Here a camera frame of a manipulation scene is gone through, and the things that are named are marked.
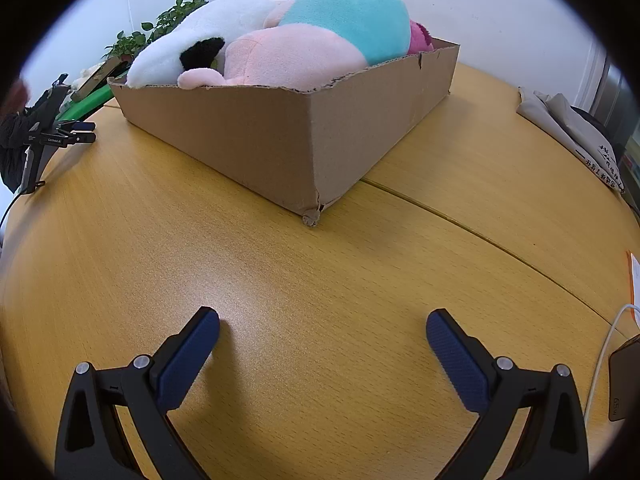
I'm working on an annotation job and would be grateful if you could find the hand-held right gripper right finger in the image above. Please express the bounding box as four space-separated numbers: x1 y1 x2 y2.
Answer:
425 309 590 480

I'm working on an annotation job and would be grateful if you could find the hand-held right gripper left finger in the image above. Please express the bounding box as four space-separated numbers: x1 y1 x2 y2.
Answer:
54 306 221 480

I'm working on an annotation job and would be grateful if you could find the white panda plush toy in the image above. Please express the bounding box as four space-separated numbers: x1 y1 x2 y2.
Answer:
126 0 281 88

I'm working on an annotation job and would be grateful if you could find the brown cardboard box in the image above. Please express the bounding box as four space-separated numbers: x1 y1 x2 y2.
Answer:
107 42 461 229

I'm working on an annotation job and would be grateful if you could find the teal and pink plush toy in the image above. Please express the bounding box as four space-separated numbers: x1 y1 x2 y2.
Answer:
177 0 413 90

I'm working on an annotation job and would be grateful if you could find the magenta bear plush toy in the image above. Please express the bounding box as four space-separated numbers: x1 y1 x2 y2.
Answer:
406 20 436 56

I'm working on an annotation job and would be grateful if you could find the person's left forearm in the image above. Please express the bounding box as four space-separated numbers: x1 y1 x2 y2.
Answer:
0 112 32 194

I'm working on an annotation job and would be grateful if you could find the wooden board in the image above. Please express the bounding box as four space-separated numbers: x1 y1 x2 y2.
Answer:
70 56 133 101

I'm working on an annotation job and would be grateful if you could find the green potted plant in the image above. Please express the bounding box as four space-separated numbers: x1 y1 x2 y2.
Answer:
102 0 208 61

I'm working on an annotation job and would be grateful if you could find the black power adapter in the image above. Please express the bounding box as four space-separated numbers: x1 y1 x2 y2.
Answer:
607 335 640 423

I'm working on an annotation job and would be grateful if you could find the orange-edged paper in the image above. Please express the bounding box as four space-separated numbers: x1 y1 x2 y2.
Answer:
625 252 640 333

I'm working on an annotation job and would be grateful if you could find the beige cloth bag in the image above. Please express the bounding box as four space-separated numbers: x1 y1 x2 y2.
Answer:
517 86 628 196

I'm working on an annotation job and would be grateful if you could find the black cable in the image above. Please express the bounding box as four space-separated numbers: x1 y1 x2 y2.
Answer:
0 187 28 233

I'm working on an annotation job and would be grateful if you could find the white cable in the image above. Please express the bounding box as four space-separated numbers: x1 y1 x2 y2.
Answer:
582 304 640 413

